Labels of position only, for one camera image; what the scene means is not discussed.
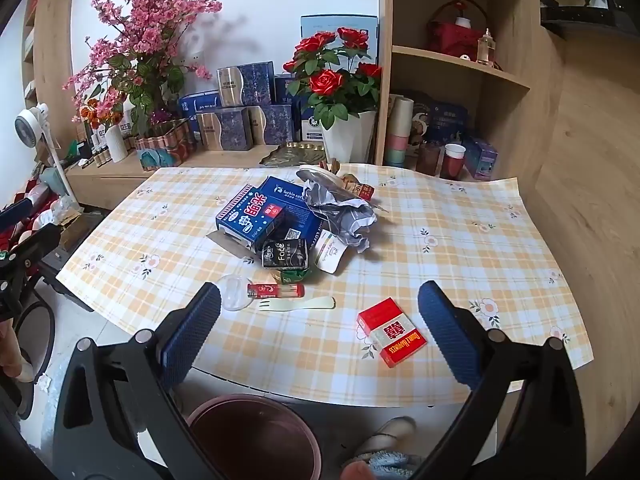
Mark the black tissue packet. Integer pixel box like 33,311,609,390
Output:
261,238,310,270

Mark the pink blossom plant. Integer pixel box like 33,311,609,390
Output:
62,0,224,137

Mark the brown snack wrapper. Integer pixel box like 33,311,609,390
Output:
320,159,376,202

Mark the white flower pot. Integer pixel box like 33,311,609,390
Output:
320,110,379,165

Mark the red paper cup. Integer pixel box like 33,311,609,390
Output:
439,143,467,180

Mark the gold tray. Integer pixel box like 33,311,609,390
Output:
258,142,327,167

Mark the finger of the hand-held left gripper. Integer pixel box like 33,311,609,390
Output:
0,224,62,271
0,199,34,229

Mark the wooden shelf unit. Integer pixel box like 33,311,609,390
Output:
375,0,568,183

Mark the row of small brown bottles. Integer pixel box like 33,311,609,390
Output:
75,130,112,169

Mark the red cigarette pack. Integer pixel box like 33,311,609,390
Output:
356,297,428,369

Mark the glass bottle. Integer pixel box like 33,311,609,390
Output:
476,28,496,66

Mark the orange flower bunch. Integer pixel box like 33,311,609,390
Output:
79,97,118,133

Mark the clear plastic lid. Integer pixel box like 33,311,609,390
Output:
216,275,254,311

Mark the white desk fan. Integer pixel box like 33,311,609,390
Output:
13,102,81,207

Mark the gold blue gift box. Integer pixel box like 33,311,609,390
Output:
195,108,254,152
248,105,294,146
216,61,276,109

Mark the red basket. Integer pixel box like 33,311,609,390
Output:
426,0,489,59

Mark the cream plastic fork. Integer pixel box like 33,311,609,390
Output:
257,296,337,312

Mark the crumpled silver foil wrapper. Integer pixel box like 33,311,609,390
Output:
302,177,379,254

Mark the teal patterned planter box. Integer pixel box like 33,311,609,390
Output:
132,119,197,174

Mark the white card packet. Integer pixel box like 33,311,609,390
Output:
311,229,347,275

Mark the red capped plastic bottle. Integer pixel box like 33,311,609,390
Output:
247,282,306,301

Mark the white vase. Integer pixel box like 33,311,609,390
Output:
104,124,130,164

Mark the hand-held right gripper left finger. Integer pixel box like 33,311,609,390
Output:
52,282,223,480

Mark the red rose plant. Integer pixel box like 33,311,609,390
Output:
282,27,384,131

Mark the dark blue cartoon box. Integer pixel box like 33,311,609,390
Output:
412,92,471,157

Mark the brown plastic bin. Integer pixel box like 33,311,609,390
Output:
185,394,321,480

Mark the blue paper bag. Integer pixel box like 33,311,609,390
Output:
260,176,326,257

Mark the purple box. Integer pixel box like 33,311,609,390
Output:
464,137,500,182

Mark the green wrapper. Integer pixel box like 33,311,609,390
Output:
272,266,314,285

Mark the beige fuzzy slipper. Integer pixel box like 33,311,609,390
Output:
354,416,419,462

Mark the stack of pastel paper cups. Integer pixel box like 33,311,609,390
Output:
385,94,416,167

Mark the person's left hand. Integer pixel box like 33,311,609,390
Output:
0,317,34,381

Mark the brown glass cup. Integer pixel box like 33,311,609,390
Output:
415,142,441,176

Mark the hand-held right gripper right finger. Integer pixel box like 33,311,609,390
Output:
412,281,587,480

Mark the flat blue box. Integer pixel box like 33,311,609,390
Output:
179,91,221,116

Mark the blue white emblem box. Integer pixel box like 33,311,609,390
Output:
301,109,327,143

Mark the wooden sideboard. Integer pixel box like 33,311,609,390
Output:
65,144,282,209

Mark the blue snowflake box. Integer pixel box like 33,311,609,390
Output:
215,183,287,252

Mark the black counter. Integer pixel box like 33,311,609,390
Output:
539,0,640,63

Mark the yellow plaid floral tablecloth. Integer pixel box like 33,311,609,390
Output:
55,162,596,408

